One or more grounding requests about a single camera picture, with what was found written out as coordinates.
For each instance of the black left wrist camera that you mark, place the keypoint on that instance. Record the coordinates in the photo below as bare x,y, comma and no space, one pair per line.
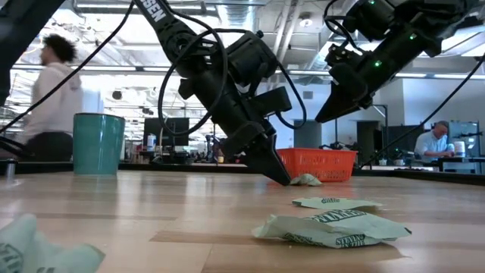
271,102

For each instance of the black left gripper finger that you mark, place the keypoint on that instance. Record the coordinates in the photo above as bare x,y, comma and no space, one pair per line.
261,167
269,159

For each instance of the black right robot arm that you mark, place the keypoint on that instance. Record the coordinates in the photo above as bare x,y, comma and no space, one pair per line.
417,15

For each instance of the silver post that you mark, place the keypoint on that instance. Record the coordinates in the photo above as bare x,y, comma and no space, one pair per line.
10,171

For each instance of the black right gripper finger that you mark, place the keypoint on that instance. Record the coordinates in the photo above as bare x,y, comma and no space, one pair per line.
348,87
327,112

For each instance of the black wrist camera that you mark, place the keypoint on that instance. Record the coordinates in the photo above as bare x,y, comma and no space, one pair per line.
343,57
271,102

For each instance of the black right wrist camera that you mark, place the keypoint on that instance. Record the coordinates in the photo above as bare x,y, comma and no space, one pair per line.
343,57

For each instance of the grey door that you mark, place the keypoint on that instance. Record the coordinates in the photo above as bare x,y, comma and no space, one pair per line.
307,132

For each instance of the teal cup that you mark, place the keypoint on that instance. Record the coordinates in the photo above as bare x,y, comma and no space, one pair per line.
98,144

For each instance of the blue cabinet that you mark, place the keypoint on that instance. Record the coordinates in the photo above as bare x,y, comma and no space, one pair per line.
464,130

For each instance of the round ceiling fixture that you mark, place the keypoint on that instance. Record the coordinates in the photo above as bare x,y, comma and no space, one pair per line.
305,19

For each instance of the linear ceiling light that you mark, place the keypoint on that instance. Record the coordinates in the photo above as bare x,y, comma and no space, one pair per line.
106,68

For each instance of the silver ventilation duct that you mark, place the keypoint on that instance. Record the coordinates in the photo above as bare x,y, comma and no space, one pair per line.
314,53
236,15

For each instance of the black monitor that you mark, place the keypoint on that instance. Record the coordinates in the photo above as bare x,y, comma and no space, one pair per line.
182,130

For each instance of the green stevia packet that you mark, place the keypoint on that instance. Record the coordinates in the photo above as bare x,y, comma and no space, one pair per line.
307,180
333,204
341,231
22,250

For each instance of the grey wall vent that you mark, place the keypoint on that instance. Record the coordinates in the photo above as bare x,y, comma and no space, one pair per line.
307,95

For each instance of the orange plastic basket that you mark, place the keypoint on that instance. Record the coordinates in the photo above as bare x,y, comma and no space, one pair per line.
322,163

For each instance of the white paper roll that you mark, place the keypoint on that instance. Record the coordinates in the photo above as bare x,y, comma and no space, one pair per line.
459,148

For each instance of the person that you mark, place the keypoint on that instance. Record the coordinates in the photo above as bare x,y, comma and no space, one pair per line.
57,106
430,144

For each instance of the white bottle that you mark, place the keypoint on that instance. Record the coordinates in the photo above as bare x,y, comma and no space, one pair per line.
151,142

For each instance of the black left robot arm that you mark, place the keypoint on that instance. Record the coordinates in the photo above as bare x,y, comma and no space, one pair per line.
166,30

